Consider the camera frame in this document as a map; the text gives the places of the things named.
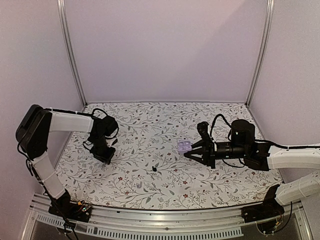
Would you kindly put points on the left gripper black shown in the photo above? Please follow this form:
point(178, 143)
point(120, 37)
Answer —
point(105, 158)

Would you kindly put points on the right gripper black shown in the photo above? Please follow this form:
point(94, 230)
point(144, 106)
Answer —
point(208, 156)

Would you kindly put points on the purple earbud charging case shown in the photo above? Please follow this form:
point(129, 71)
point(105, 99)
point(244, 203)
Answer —
point(184, 146)

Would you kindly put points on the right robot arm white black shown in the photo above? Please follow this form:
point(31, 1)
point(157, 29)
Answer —
point(296, 157)

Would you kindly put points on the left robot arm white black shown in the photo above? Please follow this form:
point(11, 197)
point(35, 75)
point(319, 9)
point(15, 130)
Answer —
point(33, 132)

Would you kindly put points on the floral table mat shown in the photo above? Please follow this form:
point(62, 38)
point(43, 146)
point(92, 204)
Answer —
point(148, 136)

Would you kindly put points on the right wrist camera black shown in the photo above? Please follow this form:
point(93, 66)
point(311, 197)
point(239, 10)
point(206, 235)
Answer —
point(203, 130)

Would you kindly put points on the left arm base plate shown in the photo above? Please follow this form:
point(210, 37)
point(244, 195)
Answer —
point(78, 211)

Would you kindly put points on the aluminium front rail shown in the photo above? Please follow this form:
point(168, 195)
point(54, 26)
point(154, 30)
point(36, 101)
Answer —
point(110, 223)

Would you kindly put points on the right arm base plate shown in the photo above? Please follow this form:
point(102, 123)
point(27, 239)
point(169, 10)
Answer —
point(269, 210)

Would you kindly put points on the left aluminium corner post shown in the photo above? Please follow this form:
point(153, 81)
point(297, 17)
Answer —
point(61, 6)

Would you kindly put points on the aluminium corner post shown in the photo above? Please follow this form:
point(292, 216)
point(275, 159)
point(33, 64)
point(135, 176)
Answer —
point(262, 51)
point(61, 6)

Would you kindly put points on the right aluminium corner post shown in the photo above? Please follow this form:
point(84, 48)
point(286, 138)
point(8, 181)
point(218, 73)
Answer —
point(262, 51)

